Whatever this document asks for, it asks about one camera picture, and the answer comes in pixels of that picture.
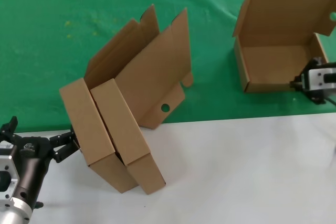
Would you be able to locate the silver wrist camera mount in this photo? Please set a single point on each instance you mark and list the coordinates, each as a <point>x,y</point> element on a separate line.
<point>317,77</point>
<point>8,179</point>

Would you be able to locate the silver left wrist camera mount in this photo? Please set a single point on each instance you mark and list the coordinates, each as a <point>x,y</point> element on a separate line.
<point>8,179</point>

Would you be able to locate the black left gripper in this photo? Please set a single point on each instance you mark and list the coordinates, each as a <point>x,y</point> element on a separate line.
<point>31,171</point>

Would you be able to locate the green table cloth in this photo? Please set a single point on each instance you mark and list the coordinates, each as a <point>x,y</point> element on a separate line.
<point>39,64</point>

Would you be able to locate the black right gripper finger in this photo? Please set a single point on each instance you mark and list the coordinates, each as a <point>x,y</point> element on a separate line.
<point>309,65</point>
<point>315,98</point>

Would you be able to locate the brown cardboard mailer box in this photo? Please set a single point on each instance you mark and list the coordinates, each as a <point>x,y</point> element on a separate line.
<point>84,124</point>
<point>123,129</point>
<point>273,64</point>

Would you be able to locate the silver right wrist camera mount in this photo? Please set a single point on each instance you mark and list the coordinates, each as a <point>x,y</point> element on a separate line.
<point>317,77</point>

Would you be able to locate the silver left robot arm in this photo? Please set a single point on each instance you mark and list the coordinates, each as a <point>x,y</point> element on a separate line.
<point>15,213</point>

